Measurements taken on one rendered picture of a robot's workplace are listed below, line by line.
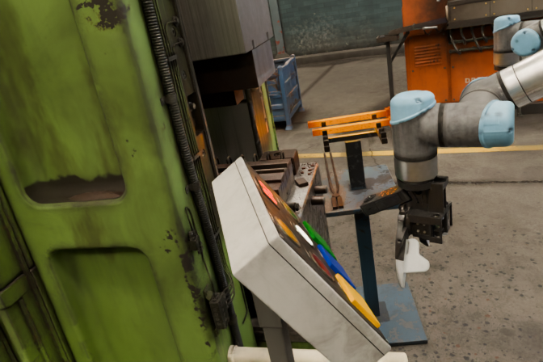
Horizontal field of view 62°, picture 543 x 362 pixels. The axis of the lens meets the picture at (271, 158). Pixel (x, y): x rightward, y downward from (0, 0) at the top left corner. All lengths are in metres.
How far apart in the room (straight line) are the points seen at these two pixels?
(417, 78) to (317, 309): 4.21
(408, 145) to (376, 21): 8.05
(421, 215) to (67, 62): 0.78
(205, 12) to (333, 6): 7.86
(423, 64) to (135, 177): 4.00
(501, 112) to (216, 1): 0.66
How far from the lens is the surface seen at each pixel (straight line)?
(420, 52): 4.72
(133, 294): 1.27
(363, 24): 8.87
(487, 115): 0.78
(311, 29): 9.08
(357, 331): 0.72
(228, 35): 1.11
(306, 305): 0.66
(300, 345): 1.53
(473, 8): 4.53
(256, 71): 1.16
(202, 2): 1.12
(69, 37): 1.05
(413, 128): 0.79
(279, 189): 1.26
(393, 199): 0.88
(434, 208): 0.86
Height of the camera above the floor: 1.49
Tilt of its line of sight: 20 degrees down
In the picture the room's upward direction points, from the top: 11 degrees counter-clockwise
